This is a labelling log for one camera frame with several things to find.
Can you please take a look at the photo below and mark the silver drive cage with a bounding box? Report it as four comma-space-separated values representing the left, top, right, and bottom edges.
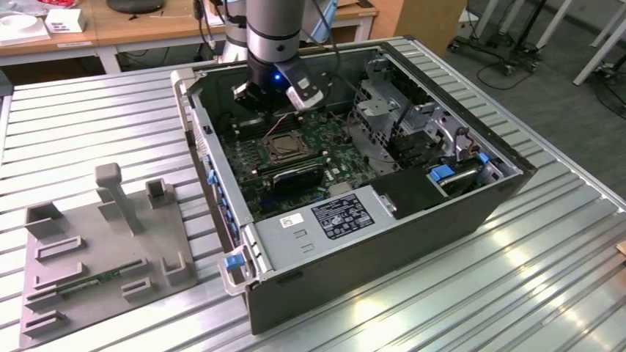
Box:
347, 57, 412, 172

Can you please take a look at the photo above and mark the silver power supply unit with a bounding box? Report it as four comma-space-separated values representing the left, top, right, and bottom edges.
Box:
243, 184, 400, 283

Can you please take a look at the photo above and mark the white tray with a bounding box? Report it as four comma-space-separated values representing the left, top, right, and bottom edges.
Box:
0, 13, 50, 47

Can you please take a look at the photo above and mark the metal socket cover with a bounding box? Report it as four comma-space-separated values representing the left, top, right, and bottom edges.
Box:
263, 131, 316, 165

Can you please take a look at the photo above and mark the black open PC case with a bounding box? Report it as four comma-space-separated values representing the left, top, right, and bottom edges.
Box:
169, 35, 539, 335

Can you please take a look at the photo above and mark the silver CPU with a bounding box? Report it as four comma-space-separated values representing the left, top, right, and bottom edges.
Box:
276, 136, 304, 158

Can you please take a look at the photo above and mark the blue disk carrier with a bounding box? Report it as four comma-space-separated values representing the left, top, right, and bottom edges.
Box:
425, 164, 455, 186

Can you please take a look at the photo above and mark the installed green RAM stick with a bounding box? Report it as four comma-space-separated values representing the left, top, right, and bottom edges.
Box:
255, 159, 324, 179

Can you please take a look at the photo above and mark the grey parts rack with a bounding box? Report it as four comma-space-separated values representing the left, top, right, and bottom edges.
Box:
17, 162, 198, 349

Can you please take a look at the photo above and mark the black wheeled stand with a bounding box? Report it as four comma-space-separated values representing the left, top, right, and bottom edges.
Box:
448, 0, 548, 76

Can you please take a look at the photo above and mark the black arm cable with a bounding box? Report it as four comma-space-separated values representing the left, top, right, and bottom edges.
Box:
190, 0, 228, 64

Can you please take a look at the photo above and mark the wooden cabinet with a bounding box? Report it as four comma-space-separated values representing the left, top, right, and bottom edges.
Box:
393, 0, 468, 59

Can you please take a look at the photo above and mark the black power supply label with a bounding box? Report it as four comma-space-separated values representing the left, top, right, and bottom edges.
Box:
309, 193, 376, 240

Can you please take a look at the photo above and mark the black air shroud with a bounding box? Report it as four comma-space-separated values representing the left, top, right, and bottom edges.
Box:
369, 169, 453, 221

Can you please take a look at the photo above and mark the white table frame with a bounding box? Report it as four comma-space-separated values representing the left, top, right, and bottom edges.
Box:
459, 0, 572, 51
571, 0, 626, 86

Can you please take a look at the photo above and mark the wooden desk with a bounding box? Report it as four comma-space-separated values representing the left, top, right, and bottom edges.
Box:
0, 0, 380, 74

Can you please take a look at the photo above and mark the black round object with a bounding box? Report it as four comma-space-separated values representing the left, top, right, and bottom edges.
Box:
105, 0, 165, 14

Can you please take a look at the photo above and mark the thin wire locking lever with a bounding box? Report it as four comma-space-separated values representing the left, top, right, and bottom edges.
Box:
276, 153, 317, 165
265, 112, 291, 139

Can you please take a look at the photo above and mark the green motherboard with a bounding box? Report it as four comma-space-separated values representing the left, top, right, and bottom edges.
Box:
217, 108, 395, 217

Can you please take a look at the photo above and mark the CPU socket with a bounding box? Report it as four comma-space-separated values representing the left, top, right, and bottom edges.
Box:
261, 130, 317, 166

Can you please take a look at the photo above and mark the white cardboard box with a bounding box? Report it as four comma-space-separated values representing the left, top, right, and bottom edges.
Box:
42, 8, 89, 34

